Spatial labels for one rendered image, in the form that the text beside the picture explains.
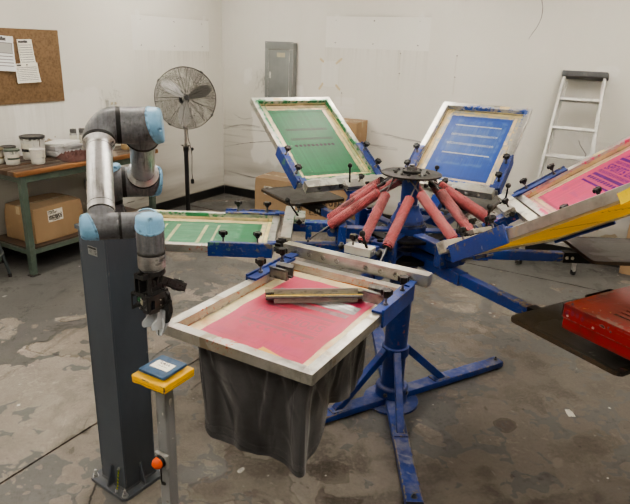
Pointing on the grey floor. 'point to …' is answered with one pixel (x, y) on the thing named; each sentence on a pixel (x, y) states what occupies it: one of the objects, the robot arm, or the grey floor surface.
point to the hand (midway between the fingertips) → (161, 330)
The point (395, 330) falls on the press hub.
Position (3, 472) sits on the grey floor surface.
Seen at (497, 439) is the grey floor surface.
